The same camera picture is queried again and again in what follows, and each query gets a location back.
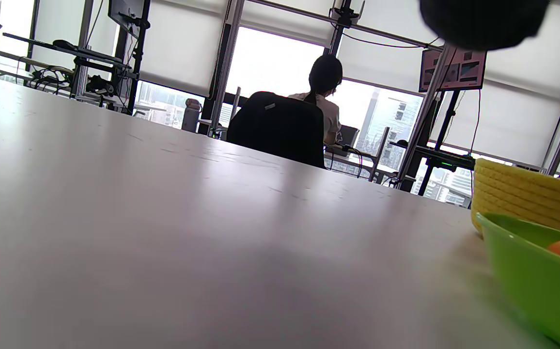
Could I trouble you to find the person's left hand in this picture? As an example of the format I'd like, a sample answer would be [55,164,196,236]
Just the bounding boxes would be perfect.
[418,0,551,52]

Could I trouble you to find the yellow plastic bowl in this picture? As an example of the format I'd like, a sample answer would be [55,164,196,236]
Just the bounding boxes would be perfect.
[470,158,560,239]

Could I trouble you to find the monitor with pink screen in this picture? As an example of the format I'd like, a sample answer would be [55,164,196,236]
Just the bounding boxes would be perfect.
[419,47,487,93]

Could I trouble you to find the white roller blind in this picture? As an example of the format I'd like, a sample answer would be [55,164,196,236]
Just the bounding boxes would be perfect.
[240,0,336,48]
[430,0,560,168]
[337,0,445,95]
[140,0,232,97]

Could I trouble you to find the black tripod stand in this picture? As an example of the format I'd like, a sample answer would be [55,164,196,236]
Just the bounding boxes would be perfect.
[418,90,460,197]

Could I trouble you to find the black shelf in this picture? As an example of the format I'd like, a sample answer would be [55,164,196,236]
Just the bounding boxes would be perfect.
[389,141,477,170]

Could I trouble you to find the white desk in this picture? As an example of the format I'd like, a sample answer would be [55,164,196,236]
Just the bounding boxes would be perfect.
[326,127,399,184]

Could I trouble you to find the dark laptop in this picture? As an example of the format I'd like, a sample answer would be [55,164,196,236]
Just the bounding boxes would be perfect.
[328,125,360,157]

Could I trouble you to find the black mesh office chair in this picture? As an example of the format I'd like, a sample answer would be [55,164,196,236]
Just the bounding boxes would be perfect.
[226,91,327,169]

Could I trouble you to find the green plastic bowl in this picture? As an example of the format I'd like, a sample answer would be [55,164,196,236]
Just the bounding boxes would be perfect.
[476,212,560,349]

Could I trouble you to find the grey water bottle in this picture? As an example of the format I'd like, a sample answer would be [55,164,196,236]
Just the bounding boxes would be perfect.
[182,98,202,133]

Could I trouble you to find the black equipment rack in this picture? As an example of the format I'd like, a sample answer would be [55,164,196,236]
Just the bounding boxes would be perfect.
[0,0,151,116]

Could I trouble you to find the black monitor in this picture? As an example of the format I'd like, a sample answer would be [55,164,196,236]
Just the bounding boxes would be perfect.
[108,0,146,37]

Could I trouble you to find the aluminium frame post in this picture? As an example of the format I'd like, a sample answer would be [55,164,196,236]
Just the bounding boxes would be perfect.
[198,0,247,136]
[394,44,457,190]

